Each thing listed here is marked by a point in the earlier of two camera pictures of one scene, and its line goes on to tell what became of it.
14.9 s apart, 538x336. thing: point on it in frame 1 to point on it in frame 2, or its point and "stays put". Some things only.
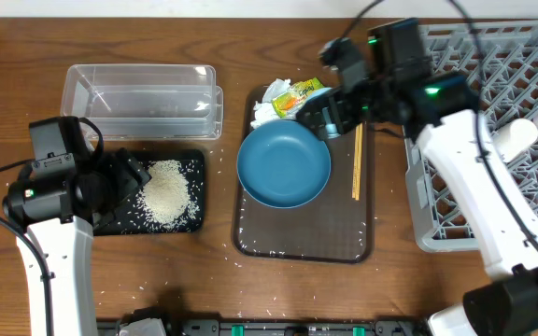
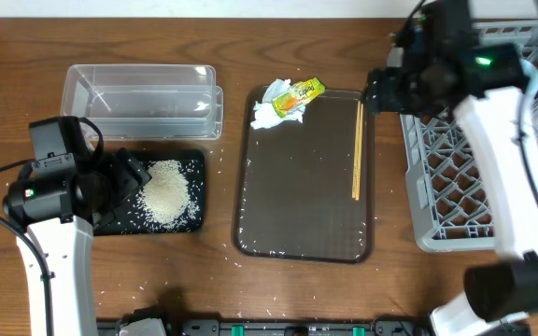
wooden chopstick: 359,161 stays put
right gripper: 341,100 to 383,93
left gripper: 127,176 stays put
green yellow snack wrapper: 286,105 stays put
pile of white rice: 165,195 stays put
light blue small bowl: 318,93 to 531,71
